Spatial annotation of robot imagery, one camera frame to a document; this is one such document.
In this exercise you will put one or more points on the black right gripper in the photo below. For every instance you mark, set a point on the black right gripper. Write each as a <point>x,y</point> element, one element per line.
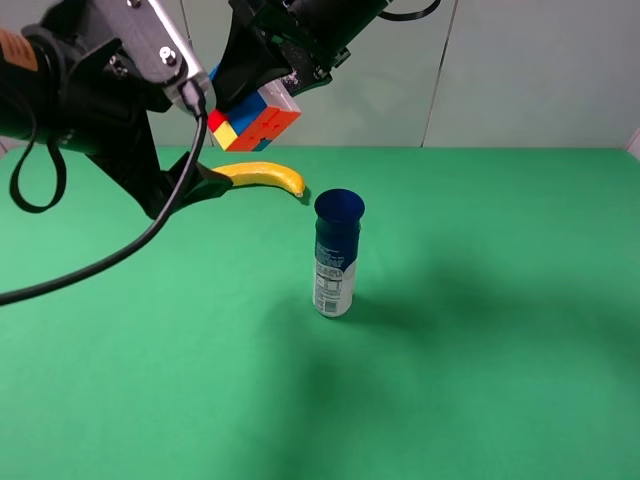
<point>299,41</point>

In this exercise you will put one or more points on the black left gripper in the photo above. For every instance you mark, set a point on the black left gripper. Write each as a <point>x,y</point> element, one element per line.
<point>97,103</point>

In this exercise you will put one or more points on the multicoloured puzzle cube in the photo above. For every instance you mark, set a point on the multicoloured puzzle cube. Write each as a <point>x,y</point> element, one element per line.
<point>258,120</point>

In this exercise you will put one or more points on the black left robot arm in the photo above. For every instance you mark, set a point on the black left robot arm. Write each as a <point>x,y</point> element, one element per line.
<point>22,109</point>

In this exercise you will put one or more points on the yellow banana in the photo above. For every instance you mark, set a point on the yellow banana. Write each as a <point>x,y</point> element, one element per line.
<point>269,174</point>

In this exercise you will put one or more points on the blue capped white bottle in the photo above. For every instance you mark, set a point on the blue capped white bottle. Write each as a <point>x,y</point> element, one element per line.
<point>338,225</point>

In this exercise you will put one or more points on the green table cloth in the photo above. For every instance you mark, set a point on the green table cloth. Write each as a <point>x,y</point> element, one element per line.
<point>494,332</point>

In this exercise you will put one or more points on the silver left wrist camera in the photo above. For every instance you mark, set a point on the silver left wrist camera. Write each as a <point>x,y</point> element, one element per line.
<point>160,51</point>

